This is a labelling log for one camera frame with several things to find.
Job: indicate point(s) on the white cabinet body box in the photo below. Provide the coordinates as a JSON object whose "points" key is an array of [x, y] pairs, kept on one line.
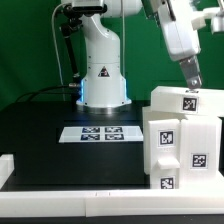
{"points": [[199, 146]]}

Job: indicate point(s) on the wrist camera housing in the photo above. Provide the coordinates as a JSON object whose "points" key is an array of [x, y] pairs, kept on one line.
{"points": [[214, 14]]}

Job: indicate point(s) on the small white box part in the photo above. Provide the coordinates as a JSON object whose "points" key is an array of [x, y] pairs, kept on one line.
{"points": [[182, 100]]}

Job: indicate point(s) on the white marker base plate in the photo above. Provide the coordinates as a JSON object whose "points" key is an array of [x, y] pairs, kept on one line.
{"points": [[101, 134]]}

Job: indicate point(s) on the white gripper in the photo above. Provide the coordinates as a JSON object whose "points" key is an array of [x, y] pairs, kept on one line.
{"points": [[181, 38]]}

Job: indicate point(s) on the white U-shaped frame fence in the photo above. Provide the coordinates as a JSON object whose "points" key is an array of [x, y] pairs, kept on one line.
{"points": [[202, 200]]}

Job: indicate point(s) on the small white door part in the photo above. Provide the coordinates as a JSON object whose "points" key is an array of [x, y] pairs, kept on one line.
{"points": [[164, 153]]}

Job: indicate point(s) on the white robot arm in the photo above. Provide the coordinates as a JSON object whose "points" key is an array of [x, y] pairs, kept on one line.
{"points": [[103, 89]]}

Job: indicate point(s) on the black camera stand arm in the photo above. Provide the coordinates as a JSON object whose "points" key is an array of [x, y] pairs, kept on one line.
{"points": [[71, 26]]}

